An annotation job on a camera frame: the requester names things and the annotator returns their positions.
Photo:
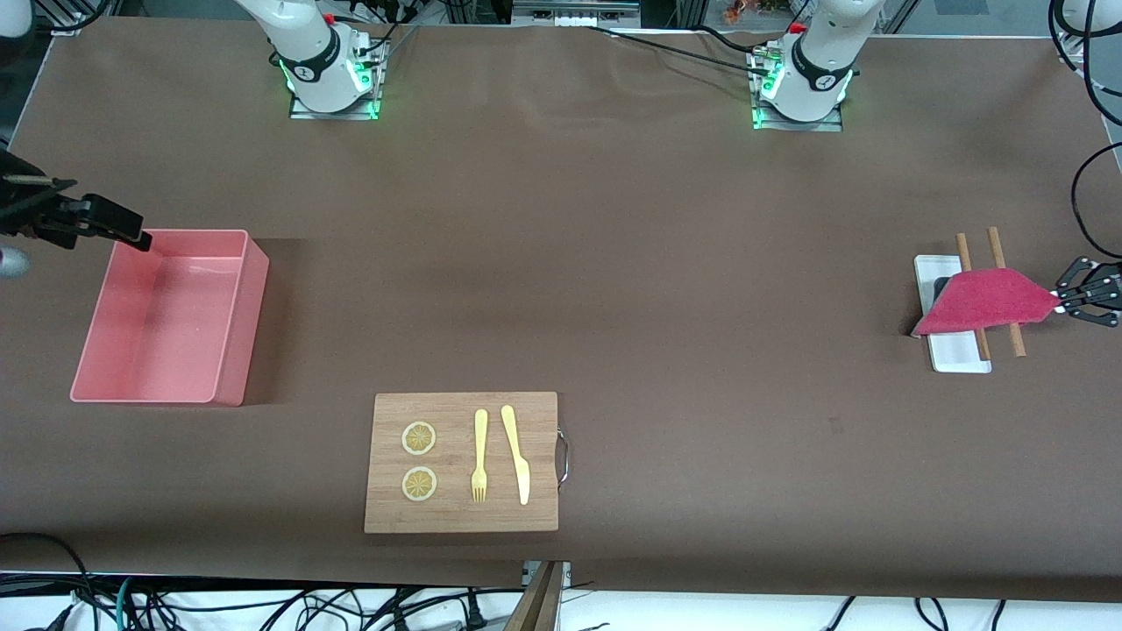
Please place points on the wooden cutting board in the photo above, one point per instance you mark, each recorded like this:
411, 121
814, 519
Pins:
465, 513

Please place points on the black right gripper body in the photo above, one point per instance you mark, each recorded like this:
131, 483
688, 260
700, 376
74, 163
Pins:
19, 213

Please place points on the yellow plastic fork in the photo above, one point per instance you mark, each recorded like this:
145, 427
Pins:
479, 456

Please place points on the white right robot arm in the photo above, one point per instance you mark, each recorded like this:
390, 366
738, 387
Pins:
311, 53

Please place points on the brown wooden stick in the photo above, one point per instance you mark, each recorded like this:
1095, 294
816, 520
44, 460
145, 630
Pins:
963, 250
995, 245

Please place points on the white rectangular tray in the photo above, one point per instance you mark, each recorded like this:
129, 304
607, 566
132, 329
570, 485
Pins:
955, 355

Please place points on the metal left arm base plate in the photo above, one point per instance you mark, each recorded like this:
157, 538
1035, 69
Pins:
771, 124

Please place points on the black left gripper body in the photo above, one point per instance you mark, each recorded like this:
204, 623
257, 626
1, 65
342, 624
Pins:
1106, 294

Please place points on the aluminium corner bracket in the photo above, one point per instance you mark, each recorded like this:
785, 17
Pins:
68, 24
1071, 46

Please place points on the wooden beam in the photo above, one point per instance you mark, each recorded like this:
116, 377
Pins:
535, 609

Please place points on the lemon slice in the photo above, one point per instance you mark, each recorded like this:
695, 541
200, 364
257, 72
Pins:
418, 438
419, 484

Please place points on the brown table cover sheet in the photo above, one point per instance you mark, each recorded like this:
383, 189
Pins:
701, 482

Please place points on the yellow plastic knife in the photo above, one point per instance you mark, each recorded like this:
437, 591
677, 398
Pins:
517, 456

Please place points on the pink plastic bin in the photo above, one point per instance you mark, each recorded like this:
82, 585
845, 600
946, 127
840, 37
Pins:
166, 315

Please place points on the aluminium frame rail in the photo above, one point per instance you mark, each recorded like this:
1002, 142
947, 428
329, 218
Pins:
574, 10

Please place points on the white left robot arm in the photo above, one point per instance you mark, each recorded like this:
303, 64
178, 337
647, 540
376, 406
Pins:
820, 53

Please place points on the red cloth with gray back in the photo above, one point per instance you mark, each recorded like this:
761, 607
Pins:
982, 302

